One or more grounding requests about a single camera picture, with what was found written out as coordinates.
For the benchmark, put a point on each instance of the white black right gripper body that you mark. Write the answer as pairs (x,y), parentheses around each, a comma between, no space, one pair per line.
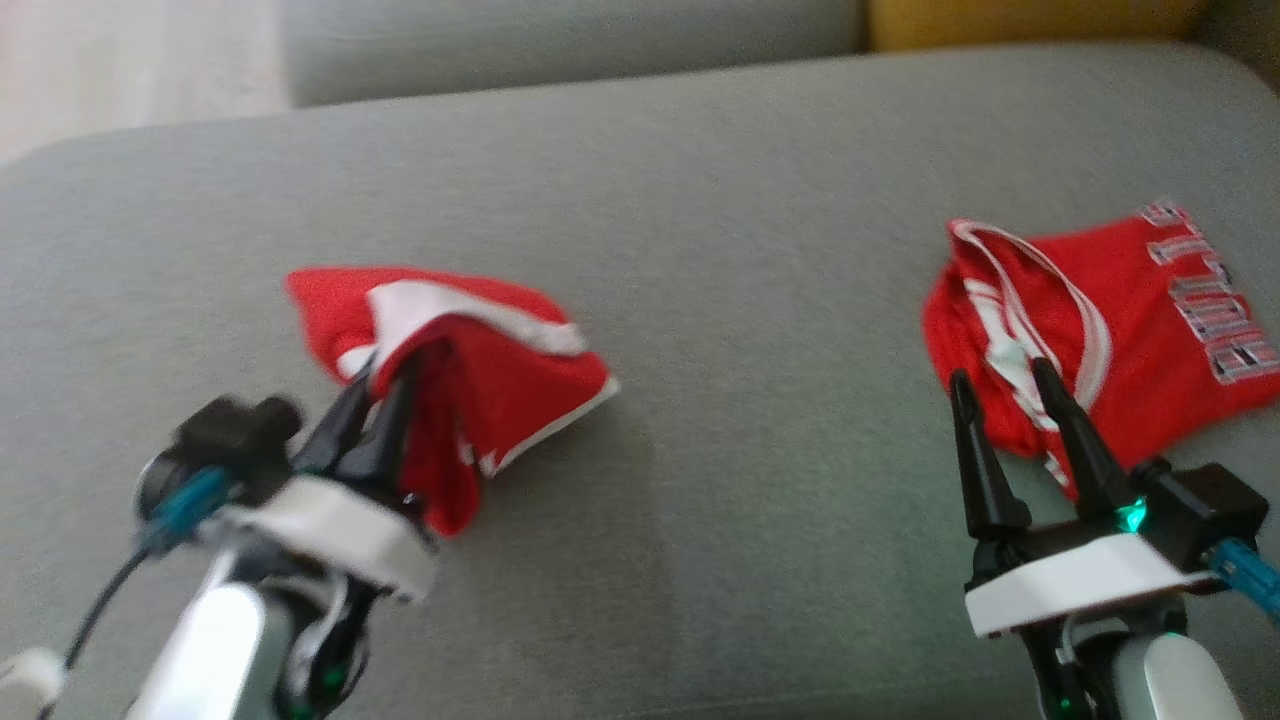
(1070,580)

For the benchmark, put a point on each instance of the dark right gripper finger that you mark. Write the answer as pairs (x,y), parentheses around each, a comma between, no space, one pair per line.
(1090,460)
(985,480)

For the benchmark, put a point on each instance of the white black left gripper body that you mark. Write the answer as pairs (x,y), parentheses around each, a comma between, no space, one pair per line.
(340,535)

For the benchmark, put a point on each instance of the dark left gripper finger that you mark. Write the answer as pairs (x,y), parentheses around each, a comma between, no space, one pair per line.
(385,450)
(335,440)

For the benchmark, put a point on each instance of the red shirt white striped sleeves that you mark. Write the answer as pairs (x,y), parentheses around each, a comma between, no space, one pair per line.
(1140,370)

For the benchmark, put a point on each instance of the red shorts white side stripe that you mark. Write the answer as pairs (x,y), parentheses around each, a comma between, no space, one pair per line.
(520,380)

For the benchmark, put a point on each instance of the grey fabric sofa ottoman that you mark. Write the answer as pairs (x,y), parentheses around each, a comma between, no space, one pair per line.
(700,250)

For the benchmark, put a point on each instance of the large yellow sofa back cushion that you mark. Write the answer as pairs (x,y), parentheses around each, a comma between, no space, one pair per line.
(1030,20)

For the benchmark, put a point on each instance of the taupe sofa backrest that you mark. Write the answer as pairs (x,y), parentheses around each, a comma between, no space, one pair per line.
(1250,35)

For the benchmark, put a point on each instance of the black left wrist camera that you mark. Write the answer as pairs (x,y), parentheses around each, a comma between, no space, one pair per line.
(235,435)

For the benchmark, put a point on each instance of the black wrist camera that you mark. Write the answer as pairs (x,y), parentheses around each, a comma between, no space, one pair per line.
(235,435)
(1205,505)

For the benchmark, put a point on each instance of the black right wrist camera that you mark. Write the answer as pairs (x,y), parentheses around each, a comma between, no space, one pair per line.
(1205,505)

